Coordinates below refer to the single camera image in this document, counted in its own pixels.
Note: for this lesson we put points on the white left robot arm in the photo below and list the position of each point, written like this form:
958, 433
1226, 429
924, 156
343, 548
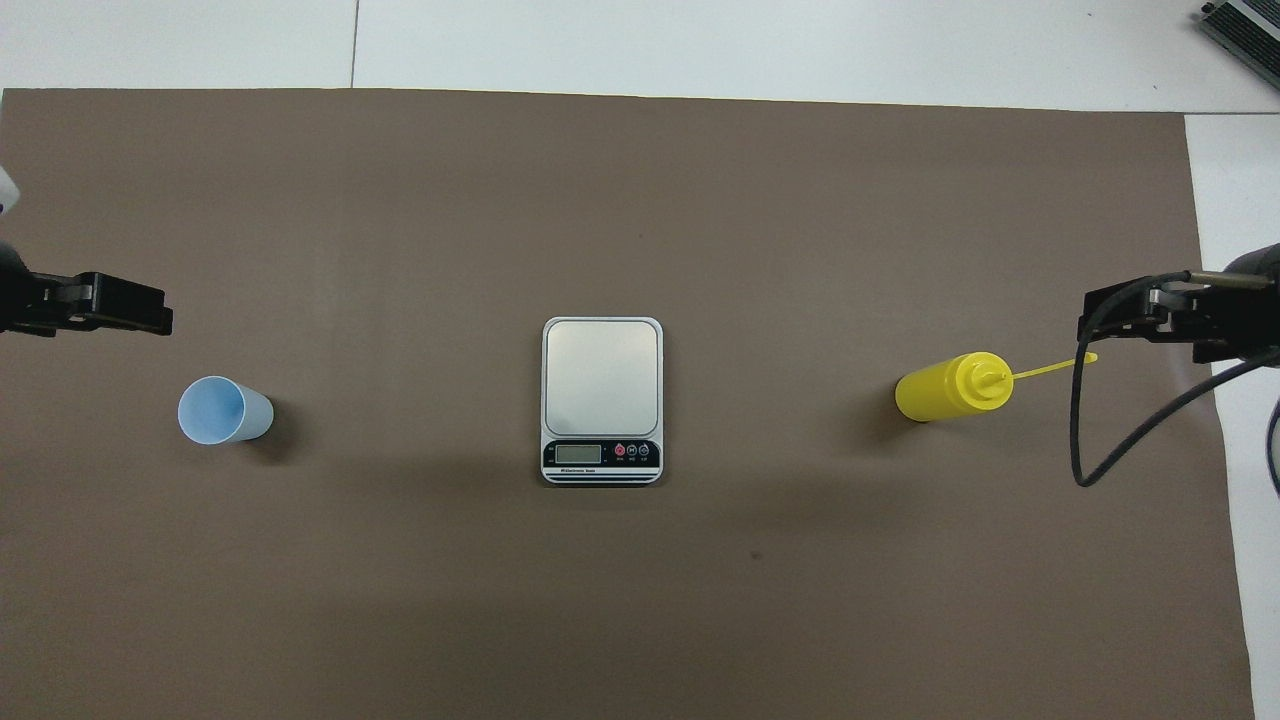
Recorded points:
6, 190

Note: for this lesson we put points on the yellow squeeze bottle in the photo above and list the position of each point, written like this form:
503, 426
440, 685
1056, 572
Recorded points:
935, 392

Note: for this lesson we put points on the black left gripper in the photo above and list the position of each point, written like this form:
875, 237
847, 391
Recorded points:
12, 295

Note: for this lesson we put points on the light blue plastic cup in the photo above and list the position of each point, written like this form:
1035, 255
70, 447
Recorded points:
212, 410

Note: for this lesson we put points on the silver digital kitchen scale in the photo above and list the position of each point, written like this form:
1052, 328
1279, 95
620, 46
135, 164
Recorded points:
601, 380

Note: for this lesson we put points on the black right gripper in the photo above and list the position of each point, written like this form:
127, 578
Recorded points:
1250, 320

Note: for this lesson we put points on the brown table mat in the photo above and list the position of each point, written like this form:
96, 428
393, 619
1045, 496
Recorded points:
640, 600

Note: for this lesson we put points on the grey ribbed metal device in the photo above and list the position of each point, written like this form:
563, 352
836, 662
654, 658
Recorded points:
1250, 35

